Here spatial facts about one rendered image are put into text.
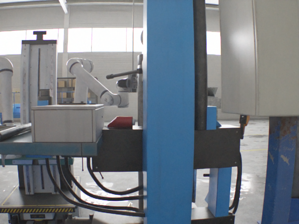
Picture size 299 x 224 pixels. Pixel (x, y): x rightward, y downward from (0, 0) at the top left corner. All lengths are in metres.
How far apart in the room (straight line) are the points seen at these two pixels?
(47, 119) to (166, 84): 0.45
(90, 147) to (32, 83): 1.63
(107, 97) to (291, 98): 1.38
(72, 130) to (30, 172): 1.64
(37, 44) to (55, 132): 1.66
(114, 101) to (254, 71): 1.36
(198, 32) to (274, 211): 0.79
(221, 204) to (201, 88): 0.61
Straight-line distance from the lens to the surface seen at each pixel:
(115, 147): 1.15
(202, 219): 1.34
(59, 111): 0.90
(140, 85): 1.40
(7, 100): 2.06
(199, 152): 1.21
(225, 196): 1.33
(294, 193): 2.41
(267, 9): 0.56
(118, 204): 1.70
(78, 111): 0.89
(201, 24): 1.16
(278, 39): 0.56
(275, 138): 0.66
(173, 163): 0.95
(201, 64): 1.11
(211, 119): 1.14
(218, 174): 1.28
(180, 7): 0.99
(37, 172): 2.53
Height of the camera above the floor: 1.21
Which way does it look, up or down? 3 degrees down
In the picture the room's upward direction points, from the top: straight up
